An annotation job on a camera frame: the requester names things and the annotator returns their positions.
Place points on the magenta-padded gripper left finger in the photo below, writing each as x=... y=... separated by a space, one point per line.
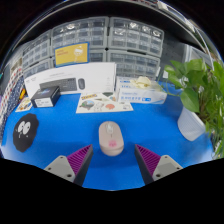
x=58 y=166

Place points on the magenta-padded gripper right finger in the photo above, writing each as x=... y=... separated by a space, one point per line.
x=168 y=166

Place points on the beige pink computer mouse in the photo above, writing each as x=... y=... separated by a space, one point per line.
x=111 y=138

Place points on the black round cartoon mouse pad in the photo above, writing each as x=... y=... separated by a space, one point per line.
x=26 y=133

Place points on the green plant in white pot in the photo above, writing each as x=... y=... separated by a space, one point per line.
x=191 y=123

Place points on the small black product box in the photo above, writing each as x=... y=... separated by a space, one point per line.
x=45 y=98

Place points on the navy polka dot cloth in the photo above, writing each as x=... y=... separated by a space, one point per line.
x=10 y=108

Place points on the cartoon figure sticker sheet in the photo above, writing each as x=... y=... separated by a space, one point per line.
x=103 y=104

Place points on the pale yellow disposable gloves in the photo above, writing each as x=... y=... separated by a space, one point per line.
x=140 y=81

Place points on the white keyboard packaging box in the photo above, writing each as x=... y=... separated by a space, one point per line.
x=96 y=76

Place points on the yellow and blue box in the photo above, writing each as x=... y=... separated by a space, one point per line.
x=71 y=53

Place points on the dark grey wall shelf unit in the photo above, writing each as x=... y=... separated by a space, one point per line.
x=110 y=10

